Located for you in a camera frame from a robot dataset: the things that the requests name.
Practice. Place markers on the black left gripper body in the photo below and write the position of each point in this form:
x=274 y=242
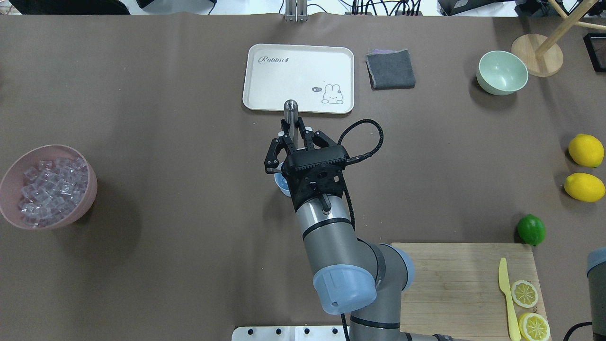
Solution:
x=275 y=148

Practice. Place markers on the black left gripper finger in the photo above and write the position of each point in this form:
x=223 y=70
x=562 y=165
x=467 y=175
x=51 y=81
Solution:
x=289 y=135
x=305 y=134

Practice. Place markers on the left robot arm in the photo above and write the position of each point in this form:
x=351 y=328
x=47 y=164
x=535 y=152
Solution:
x=360 y=281

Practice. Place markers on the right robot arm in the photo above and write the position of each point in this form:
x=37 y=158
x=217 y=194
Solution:
x=596 y=274

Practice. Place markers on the light blue plastic cup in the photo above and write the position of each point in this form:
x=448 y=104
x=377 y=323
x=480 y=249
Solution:
x=281 y=182

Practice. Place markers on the pile of clear ice cubes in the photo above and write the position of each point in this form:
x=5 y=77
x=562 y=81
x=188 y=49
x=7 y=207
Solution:
x=51 y=190

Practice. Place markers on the cream rabbit serving tray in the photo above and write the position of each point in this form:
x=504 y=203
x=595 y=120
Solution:
x=319 y=78

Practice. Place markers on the grey folded cloth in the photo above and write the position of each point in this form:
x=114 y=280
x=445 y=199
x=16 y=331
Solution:
x=390 y=69

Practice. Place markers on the wooden cutting board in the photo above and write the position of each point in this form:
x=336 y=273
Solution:
x=456 y=291

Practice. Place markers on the green bowl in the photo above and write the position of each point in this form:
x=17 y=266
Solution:
x=501 y=73

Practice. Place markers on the green lime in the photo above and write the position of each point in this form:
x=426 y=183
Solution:
x=531 y=230

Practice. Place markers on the pink bowl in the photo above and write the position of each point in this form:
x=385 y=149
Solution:
x=12 y=182

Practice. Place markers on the lemon slice upper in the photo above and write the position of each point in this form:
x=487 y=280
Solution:
x=524 y=294

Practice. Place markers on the lemon slice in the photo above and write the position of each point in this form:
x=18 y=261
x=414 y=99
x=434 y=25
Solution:
x=534 y=327
x=524 y=294

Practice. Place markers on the wooden mug tree stand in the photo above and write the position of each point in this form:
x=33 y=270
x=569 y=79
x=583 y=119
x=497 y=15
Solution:
x=541 y=54

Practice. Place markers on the yellow plastic knife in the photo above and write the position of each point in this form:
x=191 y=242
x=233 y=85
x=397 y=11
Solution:
x=503 y=282

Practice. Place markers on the lemon slice lower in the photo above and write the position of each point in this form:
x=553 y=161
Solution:
x=534 y=327

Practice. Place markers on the yellow lemon lower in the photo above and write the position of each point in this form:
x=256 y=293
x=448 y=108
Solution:
x=584 y=187

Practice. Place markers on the yellow lemon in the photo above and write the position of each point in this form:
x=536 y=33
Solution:
x=586 y=150
x=584 y=187

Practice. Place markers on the yellow lemon upper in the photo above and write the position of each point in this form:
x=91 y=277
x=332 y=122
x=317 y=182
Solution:
x=586 y=150

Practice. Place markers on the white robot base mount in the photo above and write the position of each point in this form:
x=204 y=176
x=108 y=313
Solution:
x=289 y=333

